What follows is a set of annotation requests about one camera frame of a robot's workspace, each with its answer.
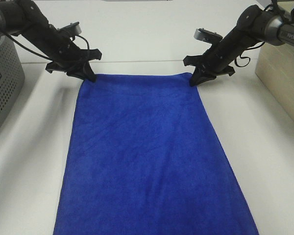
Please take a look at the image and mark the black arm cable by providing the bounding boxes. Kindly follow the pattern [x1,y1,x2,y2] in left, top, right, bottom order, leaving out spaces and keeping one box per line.
[0,23,91,62]
[234,0,294,68]

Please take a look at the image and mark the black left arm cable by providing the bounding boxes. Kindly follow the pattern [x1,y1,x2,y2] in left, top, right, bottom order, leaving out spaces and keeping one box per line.
[0,23,91,62]

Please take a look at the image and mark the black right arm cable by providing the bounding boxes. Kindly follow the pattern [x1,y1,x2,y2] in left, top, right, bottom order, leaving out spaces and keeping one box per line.
[234,0,294,68]

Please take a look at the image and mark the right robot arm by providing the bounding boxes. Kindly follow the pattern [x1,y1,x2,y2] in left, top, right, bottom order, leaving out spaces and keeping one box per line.
[183,1,294,87]

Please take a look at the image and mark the blue towel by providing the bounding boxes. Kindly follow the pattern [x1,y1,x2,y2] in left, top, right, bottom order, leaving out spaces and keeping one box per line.
[53,72,258,235]

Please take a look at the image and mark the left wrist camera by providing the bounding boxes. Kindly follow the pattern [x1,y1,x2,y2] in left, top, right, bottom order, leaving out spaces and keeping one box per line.
[58,22,82,38]

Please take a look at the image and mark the grey perforated plastic basket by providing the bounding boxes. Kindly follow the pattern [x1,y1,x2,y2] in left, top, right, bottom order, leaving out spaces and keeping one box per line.
[0,36,25,128]

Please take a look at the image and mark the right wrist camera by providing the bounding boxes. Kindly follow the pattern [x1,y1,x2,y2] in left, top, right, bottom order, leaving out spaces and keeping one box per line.
[194,28,223,44]

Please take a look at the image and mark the beige storage box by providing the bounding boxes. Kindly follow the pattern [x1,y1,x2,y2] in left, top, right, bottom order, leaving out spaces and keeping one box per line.
[254,0,294,136]

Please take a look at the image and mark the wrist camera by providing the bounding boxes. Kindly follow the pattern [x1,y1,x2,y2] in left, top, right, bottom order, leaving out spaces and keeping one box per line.
[194,28,223,44]
[58,22,82,38]

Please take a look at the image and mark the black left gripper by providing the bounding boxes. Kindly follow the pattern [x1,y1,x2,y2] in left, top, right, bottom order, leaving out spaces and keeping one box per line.
[24,24,102,82]

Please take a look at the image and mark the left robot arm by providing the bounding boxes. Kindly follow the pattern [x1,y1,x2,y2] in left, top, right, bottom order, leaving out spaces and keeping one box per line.
[0,0,102,82]

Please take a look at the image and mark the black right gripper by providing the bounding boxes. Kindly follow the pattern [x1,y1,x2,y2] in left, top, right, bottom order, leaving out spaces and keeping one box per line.
[183,27,252,87]

